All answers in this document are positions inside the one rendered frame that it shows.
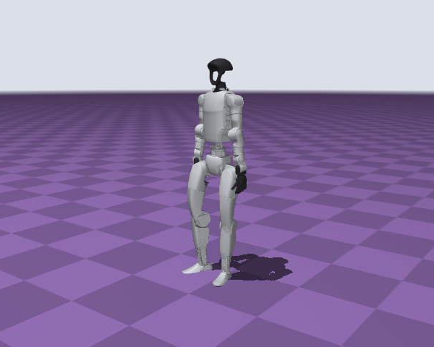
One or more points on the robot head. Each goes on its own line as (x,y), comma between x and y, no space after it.
(220,66)

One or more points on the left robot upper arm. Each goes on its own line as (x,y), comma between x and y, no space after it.
(235,104)

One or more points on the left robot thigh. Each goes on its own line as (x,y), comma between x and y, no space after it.
(227,197)

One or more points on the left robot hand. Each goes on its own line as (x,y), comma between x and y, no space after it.
(241,181)

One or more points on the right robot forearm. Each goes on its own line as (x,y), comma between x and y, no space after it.
(199,147)

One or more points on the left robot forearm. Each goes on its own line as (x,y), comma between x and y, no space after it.
(238,151)

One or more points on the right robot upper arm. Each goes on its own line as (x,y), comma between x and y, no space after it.
(199,128)

